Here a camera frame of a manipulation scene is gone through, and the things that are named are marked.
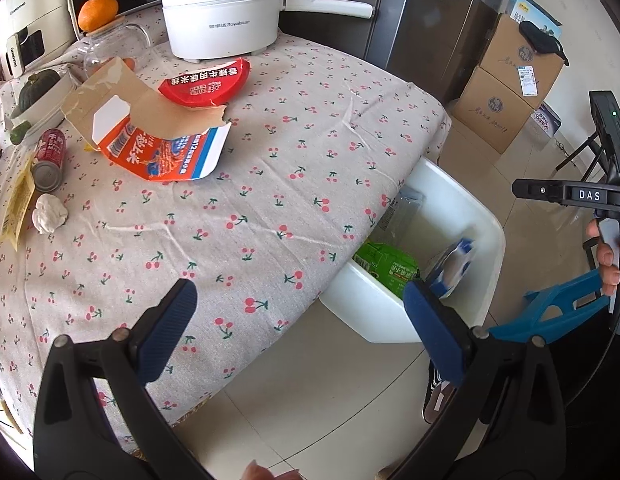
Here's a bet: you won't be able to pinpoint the blue plastic stool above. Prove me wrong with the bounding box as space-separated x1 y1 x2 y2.
488 270 610 344

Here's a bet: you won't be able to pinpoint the white tissue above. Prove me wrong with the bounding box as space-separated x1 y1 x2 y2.
32 194 68 234

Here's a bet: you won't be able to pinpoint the person's right hand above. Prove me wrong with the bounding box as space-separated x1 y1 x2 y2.
586 219 620 297

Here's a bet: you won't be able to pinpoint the cherry print tablecloth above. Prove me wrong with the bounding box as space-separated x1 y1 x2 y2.
0 35 451 436

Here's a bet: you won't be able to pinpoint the blue milk carton box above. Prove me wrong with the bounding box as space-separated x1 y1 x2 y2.
424 237 474 299

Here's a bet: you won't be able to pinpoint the lower cardboard box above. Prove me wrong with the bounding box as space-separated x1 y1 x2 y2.
453 67 533 154

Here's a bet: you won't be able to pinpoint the red drink can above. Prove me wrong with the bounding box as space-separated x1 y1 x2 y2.
31 128 66 193

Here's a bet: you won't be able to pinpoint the white trash bin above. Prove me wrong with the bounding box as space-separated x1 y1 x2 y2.
319 158 506 344

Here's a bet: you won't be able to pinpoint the upper cardboard box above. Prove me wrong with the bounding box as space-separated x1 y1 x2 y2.
479 14 564 108

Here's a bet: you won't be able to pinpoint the yellow bread snack pouch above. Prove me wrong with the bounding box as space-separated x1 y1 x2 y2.
0 155 36 252

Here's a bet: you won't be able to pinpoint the stacked white dishes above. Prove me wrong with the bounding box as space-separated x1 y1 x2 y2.
6 70 77 140

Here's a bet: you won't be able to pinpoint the green lime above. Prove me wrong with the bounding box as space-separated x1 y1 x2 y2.
10 120 31 145

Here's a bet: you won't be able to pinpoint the red instant noodle lid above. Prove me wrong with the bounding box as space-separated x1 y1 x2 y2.
158 58 251 108

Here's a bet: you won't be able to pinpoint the glass teapot with lid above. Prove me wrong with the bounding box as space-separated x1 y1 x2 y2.
83 18 152 77

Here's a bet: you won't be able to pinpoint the white electric cooking pot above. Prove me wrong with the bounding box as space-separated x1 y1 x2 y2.
161 0 375 63

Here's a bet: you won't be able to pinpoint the green onion rings snack bag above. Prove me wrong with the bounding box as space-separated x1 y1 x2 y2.
353 242 419 299

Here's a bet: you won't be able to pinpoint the person's left hand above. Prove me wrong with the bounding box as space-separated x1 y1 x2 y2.
240 460 302 480

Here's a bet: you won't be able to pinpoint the dark grey refrigerator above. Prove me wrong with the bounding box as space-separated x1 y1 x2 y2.
279 0 503 103

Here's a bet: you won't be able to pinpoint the dark green pumpkin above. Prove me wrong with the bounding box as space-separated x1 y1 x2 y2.
11 70 60 118

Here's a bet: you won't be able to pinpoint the large orange on jar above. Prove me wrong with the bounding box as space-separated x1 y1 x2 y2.
78 0 119 32

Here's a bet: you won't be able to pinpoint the white air fryer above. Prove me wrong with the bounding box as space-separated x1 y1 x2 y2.
0 0 76 79

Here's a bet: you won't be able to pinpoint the torn orange cardboard box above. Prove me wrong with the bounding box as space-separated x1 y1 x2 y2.
62 58 232 182

